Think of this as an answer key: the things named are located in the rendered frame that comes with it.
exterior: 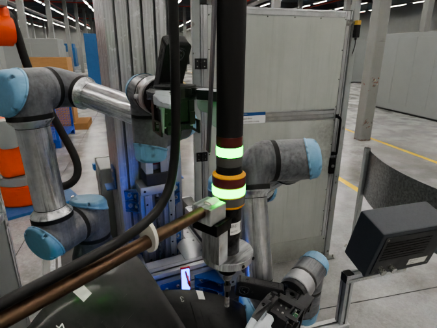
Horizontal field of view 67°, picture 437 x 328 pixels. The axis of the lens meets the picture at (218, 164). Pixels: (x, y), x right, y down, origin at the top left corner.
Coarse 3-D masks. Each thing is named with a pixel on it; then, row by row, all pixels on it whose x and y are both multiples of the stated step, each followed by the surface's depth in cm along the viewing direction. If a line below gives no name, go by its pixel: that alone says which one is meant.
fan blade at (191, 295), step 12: (168, 300) 73; (192, 300) 75; (204, 300) 76; (216, 300) 77; (180, 312) 70; (192, 312) 71; (204, 312) 72; (216, 312) 73; (228, 312) 74; (240, 312) 76; (192, 324) 68; (204, 324) 68; (216, 324) 69; (228, 324) 70; (240, 324) 71
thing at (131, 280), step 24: (120, 264) 51; (96, 288) 46; (120, 288) 48; (144, 288) 51; (48, 312) 41; (72, 312) 43; (96, 312) 44; (120, 312) 46; (144, 312) 48; (168, 312) 50
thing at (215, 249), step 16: (192, 208) 40; (208, 208) 39; (224, 208) 41; (192, 224) 42; (208, 224) 39; (224, 224) 41; (208, 240) 43; (224, 240) 42; (240, 240) 48; (208, 256) 43; (224, 256) 43; (240, 256) 45
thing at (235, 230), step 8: (240, 208) 43; (232, 216) 43; (240, 216) 44; (232, 224) 43; (240, 224) 44; (232, 232) 43; (240, 232) 45; (232, 240) 44; (232, 248) 44; (224, 272) 46; (232, 272) 46
